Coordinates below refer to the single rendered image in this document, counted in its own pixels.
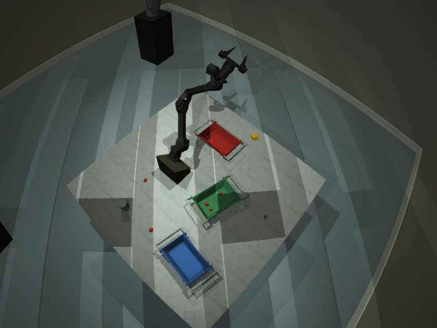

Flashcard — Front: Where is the green plastic tray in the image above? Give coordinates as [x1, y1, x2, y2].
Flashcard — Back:
[189, 177, 242, 221]

